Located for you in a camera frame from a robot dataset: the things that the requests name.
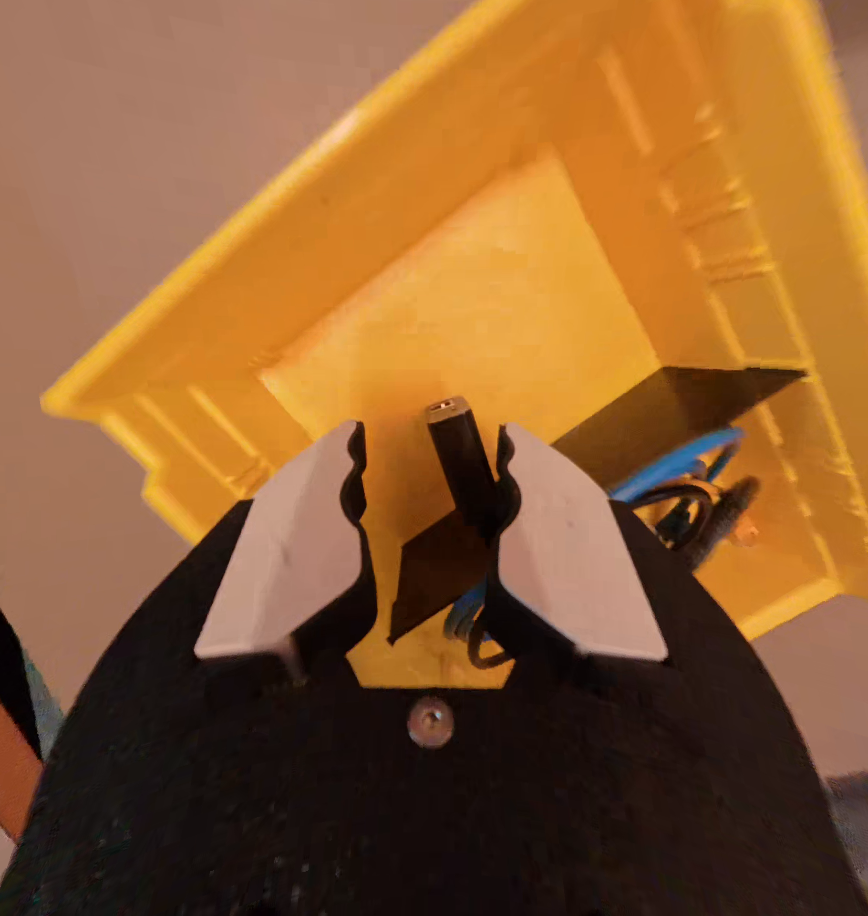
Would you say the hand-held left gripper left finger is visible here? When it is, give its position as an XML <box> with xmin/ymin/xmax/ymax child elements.
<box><xmin>193</xmin><ymin>419</ymin><xmax>376</xmax><ymax>662</ymax></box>

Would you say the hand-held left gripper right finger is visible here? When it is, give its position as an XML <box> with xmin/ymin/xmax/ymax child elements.
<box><xmin>493</xmin><ymin>422</ymin><xmax>670</xmax><ymax>662</ymax></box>

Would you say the yellow plastic bin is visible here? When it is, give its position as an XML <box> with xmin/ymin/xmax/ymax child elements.
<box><xmin>39</xmin><ymin>0</ymin><xmax>868</xmax><ymax>689</ymax></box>

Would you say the grey desk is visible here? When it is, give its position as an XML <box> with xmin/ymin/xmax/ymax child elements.
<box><xmin>0</xmin><ymin>0</ymin><xmax>868</xmax><ymax>860</ymax></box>

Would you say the black bin divider panel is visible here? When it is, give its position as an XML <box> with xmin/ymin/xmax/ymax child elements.
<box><xmin>387</xmin><ymin>367</ymin><xmax>808</xmax><ymax>645</ymax></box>

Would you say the thin black cable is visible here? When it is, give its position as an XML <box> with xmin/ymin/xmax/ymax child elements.
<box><xmin>630</xmin><ymin>476</ymin><xmax>762</xmax><ymax>575</ymax></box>

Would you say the blue cable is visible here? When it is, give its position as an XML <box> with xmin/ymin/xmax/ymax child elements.
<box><xmin>444</xmin><ymin>426</ymin><xmax>746</xmax><ymax>641</ymax></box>

